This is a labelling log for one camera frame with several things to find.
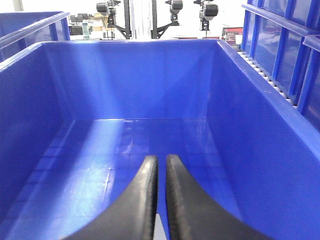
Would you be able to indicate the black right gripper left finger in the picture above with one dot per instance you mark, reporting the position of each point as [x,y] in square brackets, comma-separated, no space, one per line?
[132,215]

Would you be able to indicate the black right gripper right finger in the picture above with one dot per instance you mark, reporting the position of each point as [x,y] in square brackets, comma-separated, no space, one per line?
[193,215]

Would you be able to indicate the blue target bin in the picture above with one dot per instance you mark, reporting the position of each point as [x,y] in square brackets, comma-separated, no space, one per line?
[77,119]

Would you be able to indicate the blue bin upper right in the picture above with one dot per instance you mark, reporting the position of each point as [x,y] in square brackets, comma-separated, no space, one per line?
[282,37]

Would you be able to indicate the blue neighbour bin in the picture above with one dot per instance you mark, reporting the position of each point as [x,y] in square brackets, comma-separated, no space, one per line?
[21,29]

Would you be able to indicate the white roller conveyor strip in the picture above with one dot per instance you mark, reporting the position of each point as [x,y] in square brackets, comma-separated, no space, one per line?
[263,74]

